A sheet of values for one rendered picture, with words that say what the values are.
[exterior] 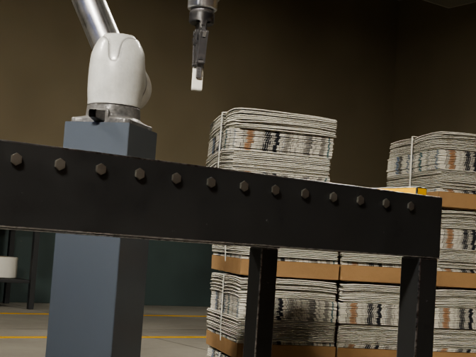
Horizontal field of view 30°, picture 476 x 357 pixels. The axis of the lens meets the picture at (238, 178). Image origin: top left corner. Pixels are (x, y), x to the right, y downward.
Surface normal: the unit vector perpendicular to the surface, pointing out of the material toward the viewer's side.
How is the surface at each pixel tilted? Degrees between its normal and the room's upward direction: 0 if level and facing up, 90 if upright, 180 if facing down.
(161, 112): 90
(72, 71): 90
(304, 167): 95
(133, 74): 88
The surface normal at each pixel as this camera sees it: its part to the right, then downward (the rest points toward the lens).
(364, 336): 0.25, -0.06
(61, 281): -0.30, -0.10
